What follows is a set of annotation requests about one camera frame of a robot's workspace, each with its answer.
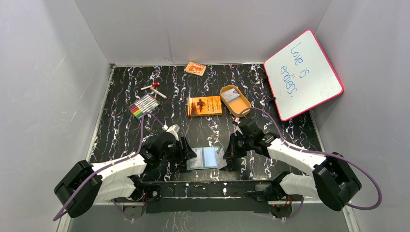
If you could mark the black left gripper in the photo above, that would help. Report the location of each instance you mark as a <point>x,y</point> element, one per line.
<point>183,149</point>

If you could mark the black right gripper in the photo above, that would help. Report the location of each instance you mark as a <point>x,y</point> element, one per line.
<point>232,151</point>

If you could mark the white VIP credit card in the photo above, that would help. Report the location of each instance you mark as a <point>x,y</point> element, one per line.
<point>197,162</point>

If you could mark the mint green card holder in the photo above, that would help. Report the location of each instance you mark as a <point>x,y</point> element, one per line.
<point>212,157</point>

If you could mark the tan oval tray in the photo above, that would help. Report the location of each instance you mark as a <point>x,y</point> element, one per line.
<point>237,108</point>

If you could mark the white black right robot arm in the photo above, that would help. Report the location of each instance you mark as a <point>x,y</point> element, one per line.
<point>327,178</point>

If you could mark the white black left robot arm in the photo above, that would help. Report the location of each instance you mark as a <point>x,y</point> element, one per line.
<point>86,184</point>

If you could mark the white card in tray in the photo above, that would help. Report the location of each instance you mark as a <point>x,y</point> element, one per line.
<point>231,95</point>

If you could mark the small orange card box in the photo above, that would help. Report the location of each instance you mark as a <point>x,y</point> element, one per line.
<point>195,68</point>

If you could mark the orange Huckleberry Finn book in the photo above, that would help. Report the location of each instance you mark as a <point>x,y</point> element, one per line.
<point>204,106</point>

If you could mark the clear case of markers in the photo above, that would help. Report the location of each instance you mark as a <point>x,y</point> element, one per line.
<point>145,104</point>

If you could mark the white marker orange cap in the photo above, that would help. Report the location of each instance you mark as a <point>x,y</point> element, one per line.
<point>158,93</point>

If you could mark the white marker red cap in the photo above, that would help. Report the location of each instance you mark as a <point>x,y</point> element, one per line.
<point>152,85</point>

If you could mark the pink framed whiteboard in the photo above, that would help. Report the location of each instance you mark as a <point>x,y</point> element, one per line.
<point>301,76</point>

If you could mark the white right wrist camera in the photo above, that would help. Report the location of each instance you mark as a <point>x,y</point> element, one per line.
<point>237,130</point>

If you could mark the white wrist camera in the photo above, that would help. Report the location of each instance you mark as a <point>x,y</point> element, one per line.
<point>173,129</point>
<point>237,130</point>

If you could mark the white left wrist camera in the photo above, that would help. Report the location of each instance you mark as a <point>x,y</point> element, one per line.
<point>173,129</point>

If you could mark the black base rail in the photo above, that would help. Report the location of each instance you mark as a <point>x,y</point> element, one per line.
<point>218,196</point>

